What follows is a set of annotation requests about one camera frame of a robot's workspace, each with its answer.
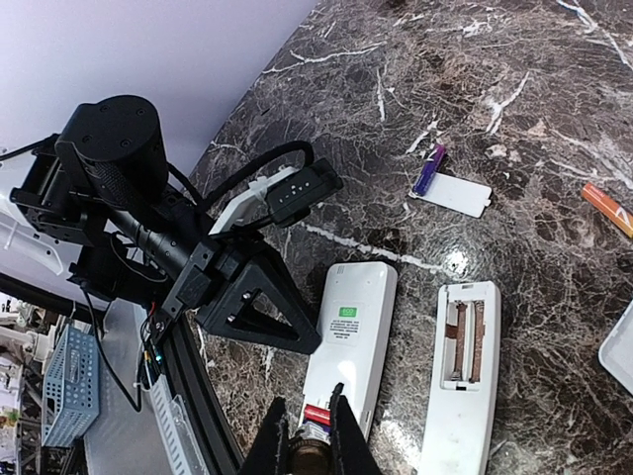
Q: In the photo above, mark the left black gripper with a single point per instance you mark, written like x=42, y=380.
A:
x=243, y=292

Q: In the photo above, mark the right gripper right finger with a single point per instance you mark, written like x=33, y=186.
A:
x=350, y=452

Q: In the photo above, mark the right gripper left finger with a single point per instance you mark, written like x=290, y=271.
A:
x=269, y=452

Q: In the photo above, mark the clear handle screwdriver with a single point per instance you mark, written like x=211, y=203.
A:
x=309, y=451

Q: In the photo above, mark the small white remote control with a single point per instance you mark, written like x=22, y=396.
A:
x=354, y=323

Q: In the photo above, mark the long white remote control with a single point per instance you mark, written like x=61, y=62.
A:
x=463, y=389

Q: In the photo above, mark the purple battery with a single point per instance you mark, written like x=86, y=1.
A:
x=428, y=171

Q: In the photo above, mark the white battery cover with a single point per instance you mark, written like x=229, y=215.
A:
x=459, y=195

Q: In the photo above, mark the small remote battery cover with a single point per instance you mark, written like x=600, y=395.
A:
x=616, y=352

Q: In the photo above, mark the orange battery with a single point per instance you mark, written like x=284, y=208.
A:
x=616, y=213

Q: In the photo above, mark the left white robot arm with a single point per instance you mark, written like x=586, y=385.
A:
x=147, y=236

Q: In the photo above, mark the red battery in small remote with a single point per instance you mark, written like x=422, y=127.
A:
x=316, y=414

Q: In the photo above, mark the blue perforated plastic basket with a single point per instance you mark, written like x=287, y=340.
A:
x=71, y=389

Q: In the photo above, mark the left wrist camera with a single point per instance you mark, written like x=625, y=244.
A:
x=287, y=196

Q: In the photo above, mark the white slotted cable duct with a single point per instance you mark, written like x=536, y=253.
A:
x=175, y=429

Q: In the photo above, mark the black front table rail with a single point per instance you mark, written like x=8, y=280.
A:
x=187, y=377

